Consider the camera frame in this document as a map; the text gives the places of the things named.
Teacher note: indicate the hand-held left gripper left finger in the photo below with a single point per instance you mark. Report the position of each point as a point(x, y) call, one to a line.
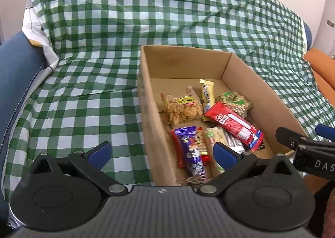
point(100, 153)

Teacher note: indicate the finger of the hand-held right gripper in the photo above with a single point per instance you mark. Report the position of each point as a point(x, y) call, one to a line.
point(325, 130)
point(290, 137)

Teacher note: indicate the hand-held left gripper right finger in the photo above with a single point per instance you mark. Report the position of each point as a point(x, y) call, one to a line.
point(223, 154)

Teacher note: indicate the silver striped snack packet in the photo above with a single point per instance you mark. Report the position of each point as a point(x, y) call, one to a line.
point(231, 142)

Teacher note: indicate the white green-label snack packet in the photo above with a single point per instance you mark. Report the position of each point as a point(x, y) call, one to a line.
point(213, 136)

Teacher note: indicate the red white-striped wafer packet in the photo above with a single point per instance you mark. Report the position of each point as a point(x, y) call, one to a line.
point(233, 122)

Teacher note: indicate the purple chocolate bar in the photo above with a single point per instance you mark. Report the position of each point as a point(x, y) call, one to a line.
point(189, 154)

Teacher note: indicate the plain red snack packet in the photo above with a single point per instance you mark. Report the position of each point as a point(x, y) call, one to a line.
point(176, 149)

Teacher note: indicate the clear peanut brittle packet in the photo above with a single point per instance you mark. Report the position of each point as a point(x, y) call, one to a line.
point(235, 102)

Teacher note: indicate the clear bag of yellow crisps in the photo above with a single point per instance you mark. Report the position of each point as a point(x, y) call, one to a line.
point(180, 109)

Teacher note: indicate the yellow and white snack bar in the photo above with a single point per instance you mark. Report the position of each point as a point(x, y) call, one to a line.
point(207, 94)

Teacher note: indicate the cardboard box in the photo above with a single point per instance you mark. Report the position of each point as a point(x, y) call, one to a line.
point(183, 65)

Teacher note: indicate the orange cushion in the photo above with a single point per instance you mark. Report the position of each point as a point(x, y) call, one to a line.
point(322, 65)

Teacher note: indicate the blue sofa armrest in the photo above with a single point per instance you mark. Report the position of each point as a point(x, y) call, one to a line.
point(308, 36)

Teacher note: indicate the blue sofa cushion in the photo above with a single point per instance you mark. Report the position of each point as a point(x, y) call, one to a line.
point(15, 65)

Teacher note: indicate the green checkered cloth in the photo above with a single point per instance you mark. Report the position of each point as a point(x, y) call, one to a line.
point(104, 18)

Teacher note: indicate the white cloth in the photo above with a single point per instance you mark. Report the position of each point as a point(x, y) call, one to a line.
point(34, 31)

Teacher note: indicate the grey wall outlet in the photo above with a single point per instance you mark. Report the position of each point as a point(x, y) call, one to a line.
point(330, 23)

